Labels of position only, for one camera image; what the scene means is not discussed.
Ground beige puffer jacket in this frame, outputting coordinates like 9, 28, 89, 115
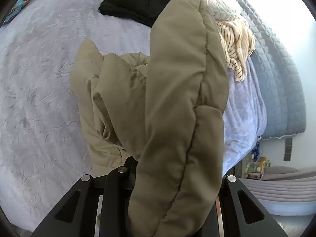
70, 0, 229, 236

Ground cluttered items on nightstand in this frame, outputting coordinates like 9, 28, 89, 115
245, 137, 271, 180

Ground grey ribbed cushion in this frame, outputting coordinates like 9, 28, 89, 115
240, 167, 315, 216

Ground lavender bed sheet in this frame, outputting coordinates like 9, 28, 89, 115
1, 0, 267, 231

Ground grey quilted headboard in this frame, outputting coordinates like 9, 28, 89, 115
223, 0, 307, 162

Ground beige striped garment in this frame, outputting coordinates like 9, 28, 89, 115
216, 17, 256, 82

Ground black knit garment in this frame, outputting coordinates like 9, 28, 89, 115
99, 0, 171, 27

